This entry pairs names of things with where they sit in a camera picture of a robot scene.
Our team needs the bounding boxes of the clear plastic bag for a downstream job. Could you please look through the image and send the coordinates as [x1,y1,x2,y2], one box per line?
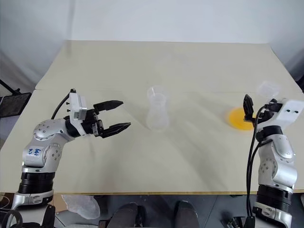
[61,194,101,220]

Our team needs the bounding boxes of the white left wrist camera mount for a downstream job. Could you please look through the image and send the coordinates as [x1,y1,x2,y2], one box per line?
[66,88,89,136]

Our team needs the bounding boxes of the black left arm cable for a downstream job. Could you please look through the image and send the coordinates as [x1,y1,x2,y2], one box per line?
[50,88,76,119]

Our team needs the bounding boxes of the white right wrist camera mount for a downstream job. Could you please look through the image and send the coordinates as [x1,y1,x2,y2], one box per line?
[275,98,304,129]

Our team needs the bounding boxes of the black metal stand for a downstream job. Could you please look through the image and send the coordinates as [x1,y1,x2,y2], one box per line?
[0,78,33,119]

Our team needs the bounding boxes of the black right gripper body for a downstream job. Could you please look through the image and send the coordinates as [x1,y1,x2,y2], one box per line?
[255,98,284,124]

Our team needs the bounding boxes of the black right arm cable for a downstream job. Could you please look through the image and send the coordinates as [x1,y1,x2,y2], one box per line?
[245,104,268,218]
[247,141,262,218]

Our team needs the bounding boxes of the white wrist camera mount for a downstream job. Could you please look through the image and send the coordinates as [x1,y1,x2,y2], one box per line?
[275,98,304,129]
[66,88,89,136]

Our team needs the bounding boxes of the black strap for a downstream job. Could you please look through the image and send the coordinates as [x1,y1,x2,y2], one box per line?
[44,203,57,228]

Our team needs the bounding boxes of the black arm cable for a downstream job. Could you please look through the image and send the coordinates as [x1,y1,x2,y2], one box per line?
[50,88,76,119]
[247,141,262,218]
[245,104,268,218]

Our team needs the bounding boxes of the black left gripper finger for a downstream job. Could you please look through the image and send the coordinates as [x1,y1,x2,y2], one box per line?
[99,122,132,139]
[93,100,124,113]

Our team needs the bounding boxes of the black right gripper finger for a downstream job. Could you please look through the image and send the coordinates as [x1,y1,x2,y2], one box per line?
[242,94,255,122]

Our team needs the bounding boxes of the clear plastic flask bottle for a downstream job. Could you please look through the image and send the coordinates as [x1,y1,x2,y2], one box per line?
[145,85,171,133]

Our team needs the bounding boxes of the black connector box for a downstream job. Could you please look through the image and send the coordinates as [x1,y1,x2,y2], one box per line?
[244,215,256,228]

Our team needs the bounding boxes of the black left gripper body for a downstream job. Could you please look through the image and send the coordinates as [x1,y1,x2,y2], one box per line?
[81,107,104,139]

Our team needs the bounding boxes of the black looped cable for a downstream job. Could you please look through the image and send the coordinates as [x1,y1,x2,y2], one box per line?
[0,209,24,228]

